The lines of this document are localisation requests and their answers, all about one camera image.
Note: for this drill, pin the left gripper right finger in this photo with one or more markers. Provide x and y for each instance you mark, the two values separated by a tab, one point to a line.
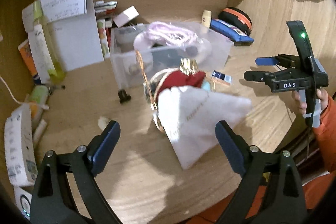
283	201

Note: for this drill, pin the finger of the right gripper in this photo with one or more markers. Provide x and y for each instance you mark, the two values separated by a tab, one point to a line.
282	60
259	76

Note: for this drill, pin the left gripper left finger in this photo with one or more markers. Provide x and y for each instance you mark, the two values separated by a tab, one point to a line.
52	199

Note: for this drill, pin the blue Max staples box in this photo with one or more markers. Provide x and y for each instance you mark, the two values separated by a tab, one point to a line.
221	78

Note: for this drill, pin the white drawstring cloth pouch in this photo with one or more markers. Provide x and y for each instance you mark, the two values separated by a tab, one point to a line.
189	115

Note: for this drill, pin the red cloth pouch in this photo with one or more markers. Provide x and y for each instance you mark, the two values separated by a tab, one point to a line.
178	79

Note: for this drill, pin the clear plastic storage bin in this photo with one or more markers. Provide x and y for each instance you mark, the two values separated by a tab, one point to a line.
210	51

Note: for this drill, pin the black binder clip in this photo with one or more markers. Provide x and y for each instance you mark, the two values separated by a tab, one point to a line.
123	96

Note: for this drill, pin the white round speaker device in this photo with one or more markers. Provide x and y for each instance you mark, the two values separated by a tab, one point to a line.
23	201

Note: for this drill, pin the white printed carton box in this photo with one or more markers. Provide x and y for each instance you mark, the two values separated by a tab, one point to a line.
19	151

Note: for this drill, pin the orange black round case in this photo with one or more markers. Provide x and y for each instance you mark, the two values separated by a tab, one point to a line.
237	18

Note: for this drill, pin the blue patterned pencil pouch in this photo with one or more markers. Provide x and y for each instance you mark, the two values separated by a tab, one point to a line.
230	31

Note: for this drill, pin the small white tube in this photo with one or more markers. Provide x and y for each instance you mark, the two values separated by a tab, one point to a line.
39	131

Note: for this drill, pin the cream small bottle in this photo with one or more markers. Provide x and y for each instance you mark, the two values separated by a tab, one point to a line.
206	18

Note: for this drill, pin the green cap lotion bottle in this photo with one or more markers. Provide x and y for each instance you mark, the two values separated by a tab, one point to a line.
37	99

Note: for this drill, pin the green white tube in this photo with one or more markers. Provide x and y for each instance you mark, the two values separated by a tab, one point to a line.
45	44

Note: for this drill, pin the small white cardboard box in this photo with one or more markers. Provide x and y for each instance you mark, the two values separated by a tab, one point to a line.
125	17

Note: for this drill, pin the stack of books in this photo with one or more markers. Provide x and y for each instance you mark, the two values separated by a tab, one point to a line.
104	14

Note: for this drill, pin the white file box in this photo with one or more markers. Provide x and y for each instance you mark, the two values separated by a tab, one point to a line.
76	40

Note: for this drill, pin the white paper receipt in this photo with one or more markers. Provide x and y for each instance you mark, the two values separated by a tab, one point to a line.
55	10

